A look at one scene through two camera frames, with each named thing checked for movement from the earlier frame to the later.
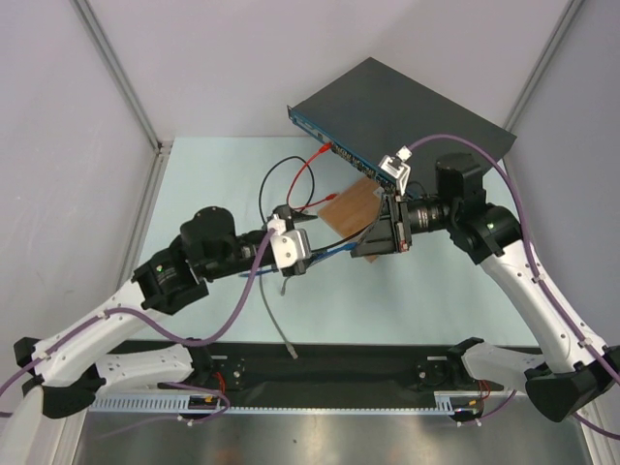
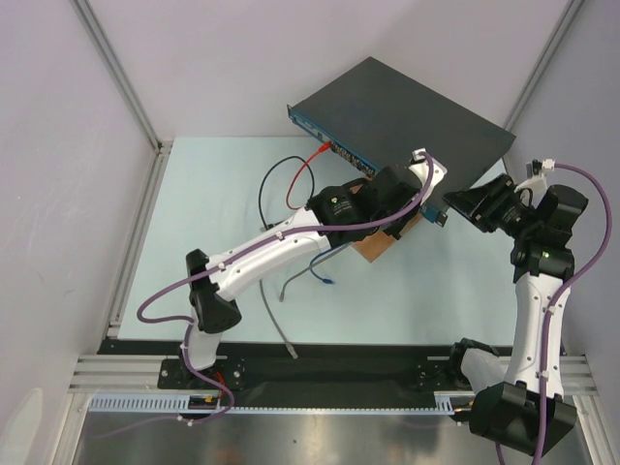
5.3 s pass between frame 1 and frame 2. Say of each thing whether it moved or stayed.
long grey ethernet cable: stayed
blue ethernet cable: moved
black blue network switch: stayed
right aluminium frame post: stayed
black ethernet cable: stayed
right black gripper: moved
